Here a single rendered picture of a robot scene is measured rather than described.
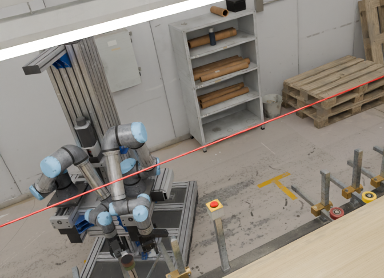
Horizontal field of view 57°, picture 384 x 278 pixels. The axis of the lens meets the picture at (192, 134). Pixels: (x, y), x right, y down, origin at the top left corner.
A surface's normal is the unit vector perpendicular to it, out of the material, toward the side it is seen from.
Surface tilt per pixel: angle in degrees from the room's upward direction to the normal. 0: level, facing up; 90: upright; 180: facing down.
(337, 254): 0
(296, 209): 0
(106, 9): 61
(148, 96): 90
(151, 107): 90
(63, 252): 0
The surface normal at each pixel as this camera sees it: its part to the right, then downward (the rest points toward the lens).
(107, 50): 0.40, 0.42
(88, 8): 0.27, -0.05
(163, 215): -0.17, -0.84
